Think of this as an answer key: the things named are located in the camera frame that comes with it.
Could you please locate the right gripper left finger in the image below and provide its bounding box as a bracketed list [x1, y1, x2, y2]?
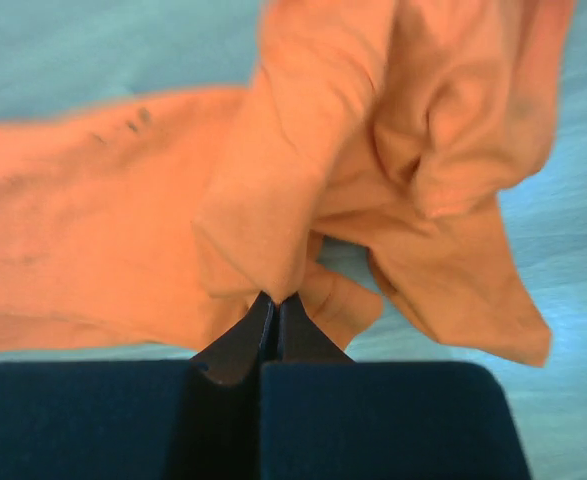
[0, 295, 276, 479]

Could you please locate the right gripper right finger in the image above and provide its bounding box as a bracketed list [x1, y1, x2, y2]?
[260, 297, 531, 479]

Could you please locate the orange t-shirt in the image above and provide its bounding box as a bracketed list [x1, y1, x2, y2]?
[0, 1, 574, 367]

